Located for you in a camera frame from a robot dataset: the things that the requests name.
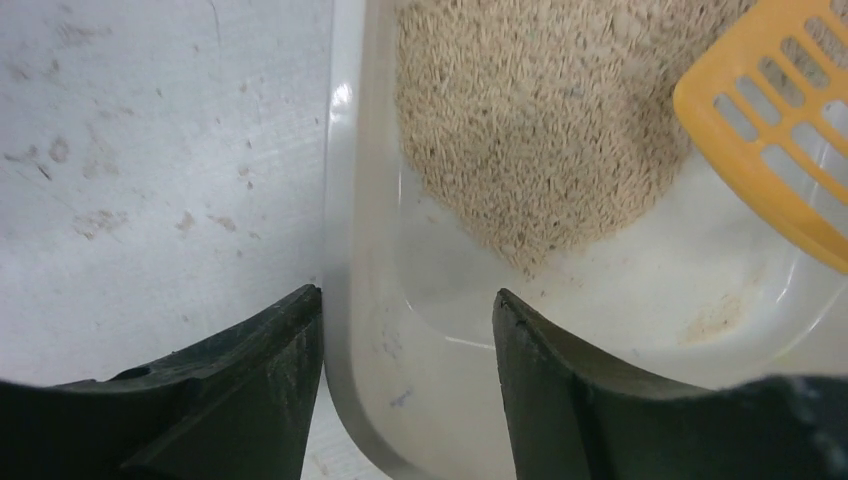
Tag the tan cat litter pile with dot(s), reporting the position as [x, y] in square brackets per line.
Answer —
[545, 126]

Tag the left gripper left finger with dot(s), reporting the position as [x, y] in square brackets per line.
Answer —
[236, 405]

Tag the white litter tray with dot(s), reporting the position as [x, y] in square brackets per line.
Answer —
[699, 290]

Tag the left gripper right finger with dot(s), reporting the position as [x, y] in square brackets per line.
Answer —
[574, 411]

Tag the orange litter scoop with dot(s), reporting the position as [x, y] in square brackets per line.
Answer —
[762, 77]

